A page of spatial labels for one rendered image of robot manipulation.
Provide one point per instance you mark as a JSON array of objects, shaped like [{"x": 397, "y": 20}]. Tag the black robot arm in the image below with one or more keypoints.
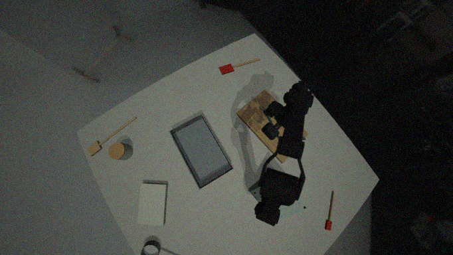
[{"x": 278, "y": 188}]

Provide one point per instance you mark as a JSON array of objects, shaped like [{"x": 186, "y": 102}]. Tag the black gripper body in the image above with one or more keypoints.
[{"x": 272, "y": 131}]

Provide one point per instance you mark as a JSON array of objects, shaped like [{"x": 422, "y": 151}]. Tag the wooden board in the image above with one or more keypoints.
[{"x": 255, "y": 119}]

